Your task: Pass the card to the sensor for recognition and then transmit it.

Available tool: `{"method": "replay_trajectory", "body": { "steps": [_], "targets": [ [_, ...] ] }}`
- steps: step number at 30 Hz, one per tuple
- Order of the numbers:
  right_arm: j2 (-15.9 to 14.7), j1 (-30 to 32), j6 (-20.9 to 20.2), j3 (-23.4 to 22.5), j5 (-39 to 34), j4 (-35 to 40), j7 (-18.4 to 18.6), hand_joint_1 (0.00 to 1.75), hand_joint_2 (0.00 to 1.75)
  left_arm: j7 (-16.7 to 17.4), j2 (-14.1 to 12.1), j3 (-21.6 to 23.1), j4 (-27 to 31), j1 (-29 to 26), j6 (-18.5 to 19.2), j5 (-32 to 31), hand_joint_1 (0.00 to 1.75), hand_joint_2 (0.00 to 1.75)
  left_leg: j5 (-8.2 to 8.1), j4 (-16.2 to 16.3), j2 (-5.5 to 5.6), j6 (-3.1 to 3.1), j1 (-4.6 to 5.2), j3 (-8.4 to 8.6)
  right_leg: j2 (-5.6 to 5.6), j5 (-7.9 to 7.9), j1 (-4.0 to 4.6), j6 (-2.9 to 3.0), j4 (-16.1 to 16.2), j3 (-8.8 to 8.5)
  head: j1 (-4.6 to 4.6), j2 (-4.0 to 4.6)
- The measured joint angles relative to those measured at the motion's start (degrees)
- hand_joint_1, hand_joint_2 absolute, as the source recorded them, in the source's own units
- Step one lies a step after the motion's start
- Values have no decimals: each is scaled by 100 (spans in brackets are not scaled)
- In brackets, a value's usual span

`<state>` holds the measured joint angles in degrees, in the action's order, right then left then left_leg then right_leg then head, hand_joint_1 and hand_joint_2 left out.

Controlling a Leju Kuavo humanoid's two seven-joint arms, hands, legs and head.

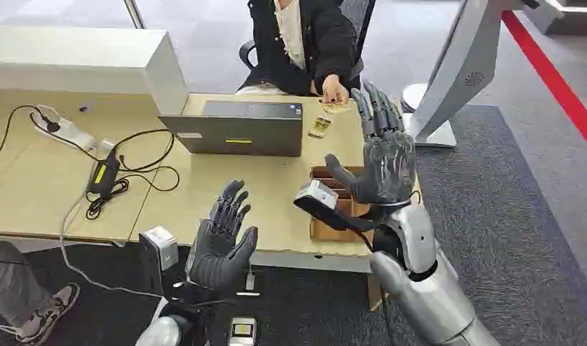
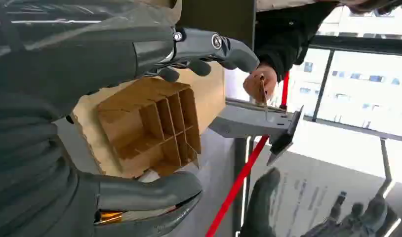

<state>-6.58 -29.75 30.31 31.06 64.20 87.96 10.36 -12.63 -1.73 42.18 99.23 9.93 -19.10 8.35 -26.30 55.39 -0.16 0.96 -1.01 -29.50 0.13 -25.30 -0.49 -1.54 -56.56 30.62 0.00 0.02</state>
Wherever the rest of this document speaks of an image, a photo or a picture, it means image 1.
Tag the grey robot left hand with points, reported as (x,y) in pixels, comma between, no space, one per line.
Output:
(217,253)

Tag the person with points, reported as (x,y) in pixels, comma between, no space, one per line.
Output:
(322,38)

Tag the person's leg and shoe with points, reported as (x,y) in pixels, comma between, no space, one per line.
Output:
(40,315)

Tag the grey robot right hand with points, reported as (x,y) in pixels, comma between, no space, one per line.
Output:
(389,162)

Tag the wooden card box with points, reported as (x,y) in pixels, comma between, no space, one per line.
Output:
(334,229)

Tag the white kiosk stand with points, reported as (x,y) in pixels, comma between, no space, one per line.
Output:
(460,62)

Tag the white desk partition box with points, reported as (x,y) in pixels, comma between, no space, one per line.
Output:
(83,62)

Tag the black power adapter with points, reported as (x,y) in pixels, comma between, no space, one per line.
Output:
(102,176)

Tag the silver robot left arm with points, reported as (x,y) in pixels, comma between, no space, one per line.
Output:
(159,334)

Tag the white power strip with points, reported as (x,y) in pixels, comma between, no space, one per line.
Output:
(71,132)

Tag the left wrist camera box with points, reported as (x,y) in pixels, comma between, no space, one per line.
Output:
(162,246)

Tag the person's hand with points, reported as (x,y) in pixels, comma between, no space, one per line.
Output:
(332,90)

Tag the small silver robot module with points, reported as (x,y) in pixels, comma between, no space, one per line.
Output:
(242,330)

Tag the grey laptop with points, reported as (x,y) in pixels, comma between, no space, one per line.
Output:
(236,129)

